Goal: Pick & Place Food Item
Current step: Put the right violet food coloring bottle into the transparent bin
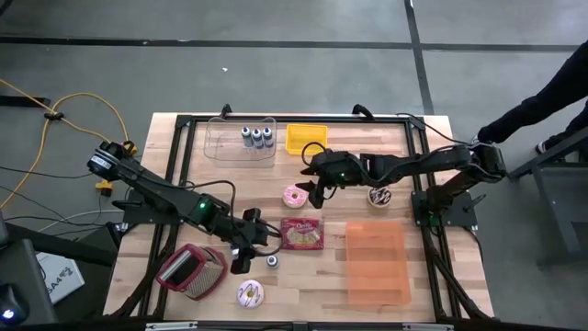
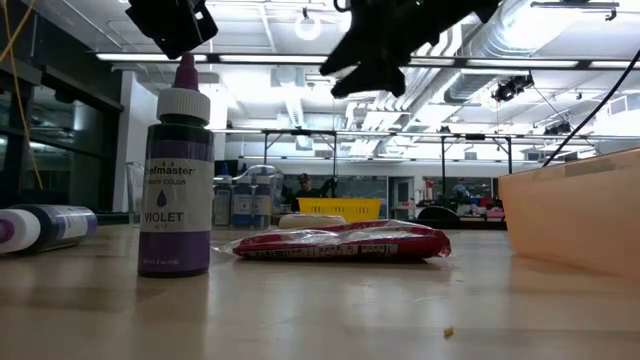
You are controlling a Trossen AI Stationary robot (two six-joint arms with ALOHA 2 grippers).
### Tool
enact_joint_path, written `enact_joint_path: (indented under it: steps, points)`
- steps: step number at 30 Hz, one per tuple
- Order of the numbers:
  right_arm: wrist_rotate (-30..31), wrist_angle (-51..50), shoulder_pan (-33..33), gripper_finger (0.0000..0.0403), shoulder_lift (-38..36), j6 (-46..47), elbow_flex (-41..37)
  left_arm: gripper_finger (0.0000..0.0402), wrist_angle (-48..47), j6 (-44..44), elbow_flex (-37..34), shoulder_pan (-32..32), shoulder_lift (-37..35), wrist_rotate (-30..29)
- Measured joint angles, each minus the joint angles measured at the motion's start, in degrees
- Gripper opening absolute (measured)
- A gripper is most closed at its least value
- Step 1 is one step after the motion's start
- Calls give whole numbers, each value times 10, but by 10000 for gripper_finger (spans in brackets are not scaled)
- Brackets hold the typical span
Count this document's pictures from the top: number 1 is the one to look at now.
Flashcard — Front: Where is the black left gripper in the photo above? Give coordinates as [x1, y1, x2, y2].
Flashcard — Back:
[220, 208, 272, 276]

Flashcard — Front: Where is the white frosted donut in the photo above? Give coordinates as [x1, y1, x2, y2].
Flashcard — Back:
[236, 279, 266, 310]

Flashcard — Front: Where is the orange plastic bin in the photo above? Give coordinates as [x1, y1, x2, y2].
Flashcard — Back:
[345, 221, 413, 307]

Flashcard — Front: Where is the white printed box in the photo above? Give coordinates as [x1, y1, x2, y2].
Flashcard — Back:
[35, 251, 86, 305]

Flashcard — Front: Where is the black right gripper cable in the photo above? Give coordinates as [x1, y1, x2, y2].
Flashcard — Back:
[301, 141, 328, 169]

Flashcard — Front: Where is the yellow cable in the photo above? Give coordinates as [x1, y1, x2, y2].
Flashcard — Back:
[0, 77, 138, 211]

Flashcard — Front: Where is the clear plastic bin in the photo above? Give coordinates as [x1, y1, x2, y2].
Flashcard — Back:
[203, 116, 278, 162]

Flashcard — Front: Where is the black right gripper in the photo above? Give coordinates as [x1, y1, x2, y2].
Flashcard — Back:
[296, 149, 369, 211]

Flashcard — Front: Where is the black computer mouse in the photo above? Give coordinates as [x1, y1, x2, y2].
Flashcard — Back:
[0, 283, 29, 326]

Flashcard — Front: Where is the red metal cheese grater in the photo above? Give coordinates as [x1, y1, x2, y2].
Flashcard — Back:
[154, 243, 230, 302]

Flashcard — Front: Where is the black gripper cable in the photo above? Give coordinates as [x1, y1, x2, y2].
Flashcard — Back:
[181, 178, 282, 257]
[301, 141, 328, 169]

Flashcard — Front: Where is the silver aluminium plate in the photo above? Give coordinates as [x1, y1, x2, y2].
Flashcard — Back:
[402, 323, 456, 331]

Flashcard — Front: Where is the person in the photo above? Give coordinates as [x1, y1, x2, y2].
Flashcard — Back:
[477, 39, 588, 155]

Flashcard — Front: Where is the pink frosted donut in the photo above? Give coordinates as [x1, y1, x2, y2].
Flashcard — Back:
[282, 184, 310, 210]

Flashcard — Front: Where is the yellow plastic basket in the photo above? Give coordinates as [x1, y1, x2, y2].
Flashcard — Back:
[285, 122, 329, 157]

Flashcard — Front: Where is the chocolate frosted donut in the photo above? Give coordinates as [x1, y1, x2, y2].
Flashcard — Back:
[367, 186, 393, 209]

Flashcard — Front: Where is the red wafer package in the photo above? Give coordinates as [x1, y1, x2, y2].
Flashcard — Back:
[279, 217, 325, 251]

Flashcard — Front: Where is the long black cable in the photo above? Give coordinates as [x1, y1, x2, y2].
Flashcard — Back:
[395, 112, 477, 147]

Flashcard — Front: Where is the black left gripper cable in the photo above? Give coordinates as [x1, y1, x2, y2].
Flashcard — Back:
[181, 178, 282, 257]

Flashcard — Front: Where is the white cable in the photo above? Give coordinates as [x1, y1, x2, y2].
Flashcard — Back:
[39, 209, 123, 234]

